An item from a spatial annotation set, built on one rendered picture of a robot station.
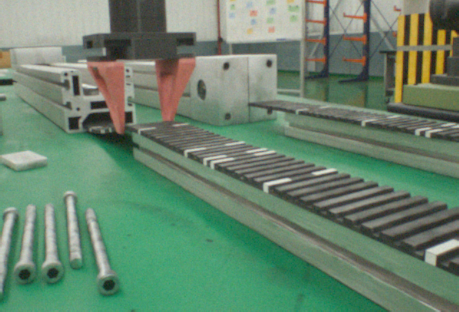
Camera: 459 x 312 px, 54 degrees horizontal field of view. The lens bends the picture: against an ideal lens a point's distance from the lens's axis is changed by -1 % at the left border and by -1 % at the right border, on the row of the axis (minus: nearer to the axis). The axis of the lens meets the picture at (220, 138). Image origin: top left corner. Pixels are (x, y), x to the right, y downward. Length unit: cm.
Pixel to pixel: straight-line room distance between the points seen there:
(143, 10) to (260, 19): 628
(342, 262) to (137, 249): 11
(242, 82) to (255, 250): 42
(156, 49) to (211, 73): 20
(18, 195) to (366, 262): 27
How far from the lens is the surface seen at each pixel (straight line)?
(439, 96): 81
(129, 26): 45
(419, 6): 406
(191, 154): 32
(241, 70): 64
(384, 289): 20
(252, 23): 682
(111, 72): 43
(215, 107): 63
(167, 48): 45
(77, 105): 65
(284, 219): 26
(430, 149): 41
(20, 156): 49
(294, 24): 631
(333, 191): 23
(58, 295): 23
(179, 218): 30
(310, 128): 52
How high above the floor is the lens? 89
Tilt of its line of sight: 11 degrees down
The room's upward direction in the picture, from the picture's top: 2 degrees counter-clockwise
